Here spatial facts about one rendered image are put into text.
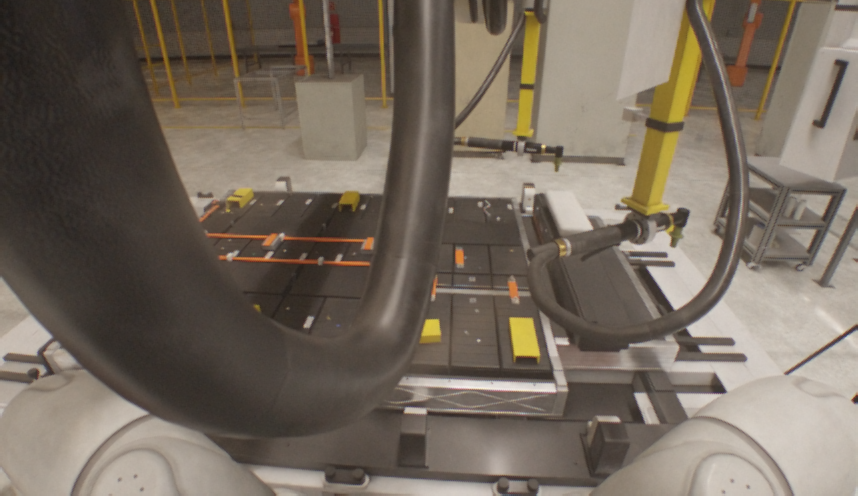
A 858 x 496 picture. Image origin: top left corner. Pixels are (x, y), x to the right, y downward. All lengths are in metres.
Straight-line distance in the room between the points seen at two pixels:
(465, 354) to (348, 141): 4.74
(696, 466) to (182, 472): 0.42
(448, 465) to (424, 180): 1.05
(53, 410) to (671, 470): 0.58
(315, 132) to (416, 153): 5.67
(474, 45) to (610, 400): 4.69
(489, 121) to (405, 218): 5.58
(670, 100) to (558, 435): 0.88
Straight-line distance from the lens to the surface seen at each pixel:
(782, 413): 0.55
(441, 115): 0.22
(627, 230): 1.11
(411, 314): 0.20
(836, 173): 3.72
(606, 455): 1.20
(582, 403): 1.54
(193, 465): 0.45
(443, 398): 1.25
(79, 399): 0.57
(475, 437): 1.26
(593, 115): 5.91
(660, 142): 1.06
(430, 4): 0.24
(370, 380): 0.17
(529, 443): 1.27
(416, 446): 1.14
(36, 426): 0.58
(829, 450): 0.56
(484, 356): 1.28
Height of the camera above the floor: 1.90
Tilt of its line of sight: 28 degrees down
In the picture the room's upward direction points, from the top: straight up
